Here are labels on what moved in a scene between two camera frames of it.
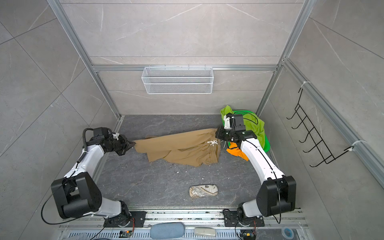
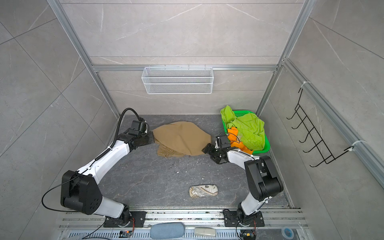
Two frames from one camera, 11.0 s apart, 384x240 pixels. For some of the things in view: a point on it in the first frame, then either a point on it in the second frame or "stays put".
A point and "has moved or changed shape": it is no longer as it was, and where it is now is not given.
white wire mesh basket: x=178 y=80 stays put
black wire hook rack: x=314 y=134 stays put
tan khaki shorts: x=198 y=148 has moved or changed shape
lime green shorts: x=252 y=122 stays put
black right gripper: x=220 y=133 -> x=209 y=149
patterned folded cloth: x=199 y=191 stays put
